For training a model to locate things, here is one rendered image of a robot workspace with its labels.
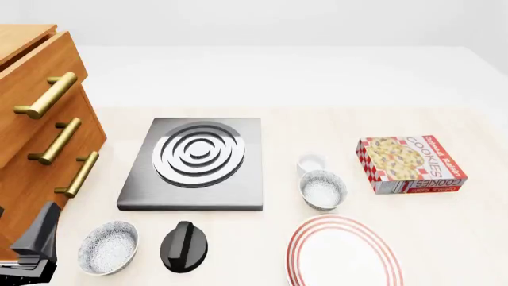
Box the wooden drawer, closed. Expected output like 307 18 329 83
0 114 108 262
0 83 99 171

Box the wooden drawer pulled out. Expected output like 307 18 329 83
0 30 89 141

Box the white plate with red rings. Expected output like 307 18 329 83
285 213 405 286

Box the small white ramekin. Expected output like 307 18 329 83
296 153 329 177

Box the flat black stove plate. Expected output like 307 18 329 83
117 117 265 212

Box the brass drawer handle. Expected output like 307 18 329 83
27 117 83 167
13 71 79 121
54 150 100 199

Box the round black stove knob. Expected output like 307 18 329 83
160 220 210 274

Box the patterned black-white bowl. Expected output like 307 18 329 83
298 169 349 212
76 219 140 276

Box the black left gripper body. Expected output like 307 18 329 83
0 252 57 286

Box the red-white cookies box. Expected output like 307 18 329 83
355 134 469 195

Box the wooden cabinet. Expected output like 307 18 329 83
0 23 108 262

